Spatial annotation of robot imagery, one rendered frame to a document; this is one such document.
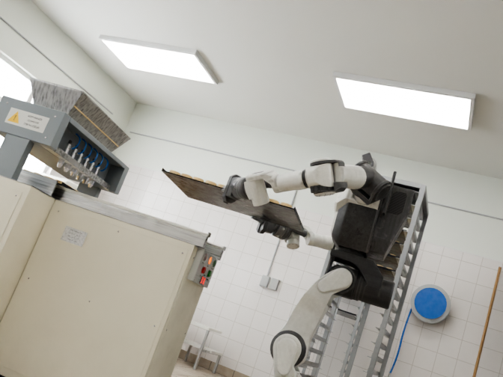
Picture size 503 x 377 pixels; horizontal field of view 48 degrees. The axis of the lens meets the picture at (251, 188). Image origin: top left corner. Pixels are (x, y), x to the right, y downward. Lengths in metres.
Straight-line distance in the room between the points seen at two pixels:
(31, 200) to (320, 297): 1.26
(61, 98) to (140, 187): 5.04
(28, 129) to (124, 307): 0.86
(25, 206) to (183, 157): 5.18
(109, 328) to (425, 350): 4.39
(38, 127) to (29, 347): 0.92
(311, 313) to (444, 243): 4.26
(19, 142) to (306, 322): 1.42
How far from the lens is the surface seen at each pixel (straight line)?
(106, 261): 2.46
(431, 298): 6.21
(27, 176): 2.70
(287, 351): 2.28
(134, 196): 7.67
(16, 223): 2.49
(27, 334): 2.58
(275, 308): 6.57
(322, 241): 2.83
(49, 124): 2.55
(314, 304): 2.32
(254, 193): 2.10
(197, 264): 2.37
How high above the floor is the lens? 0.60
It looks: 13 degrees up
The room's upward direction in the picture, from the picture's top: 20 degrees clockwise
